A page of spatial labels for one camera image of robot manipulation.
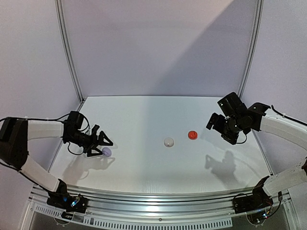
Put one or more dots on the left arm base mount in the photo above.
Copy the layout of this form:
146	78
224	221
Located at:
70	203

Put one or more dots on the right aluminium corner post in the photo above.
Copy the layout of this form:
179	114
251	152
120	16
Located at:
252	47

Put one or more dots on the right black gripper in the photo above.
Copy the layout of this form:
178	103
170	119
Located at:
214	122

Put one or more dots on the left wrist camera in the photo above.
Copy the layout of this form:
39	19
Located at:
93	131

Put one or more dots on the aluminium corner post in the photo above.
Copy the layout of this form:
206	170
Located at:
67	50
252	47

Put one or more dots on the left aluminium corner post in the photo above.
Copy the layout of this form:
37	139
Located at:
67	50

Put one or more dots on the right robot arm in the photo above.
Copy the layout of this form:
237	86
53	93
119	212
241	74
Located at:
236	118

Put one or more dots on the purple earbud charging case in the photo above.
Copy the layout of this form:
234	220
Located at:
106	151

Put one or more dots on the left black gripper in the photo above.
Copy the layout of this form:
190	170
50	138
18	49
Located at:
93	142

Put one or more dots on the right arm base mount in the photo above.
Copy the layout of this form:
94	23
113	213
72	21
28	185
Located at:
257	200

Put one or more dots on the pink-white earbud charging case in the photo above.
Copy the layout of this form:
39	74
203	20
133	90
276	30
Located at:
168	142

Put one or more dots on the red earbud charging case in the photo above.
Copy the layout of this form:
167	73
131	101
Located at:
193	135

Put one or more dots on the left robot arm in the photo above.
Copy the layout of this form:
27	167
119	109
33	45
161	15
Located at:
18	133

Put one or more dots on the aluminium front rail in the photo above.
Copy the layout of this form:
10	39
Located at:
109	210

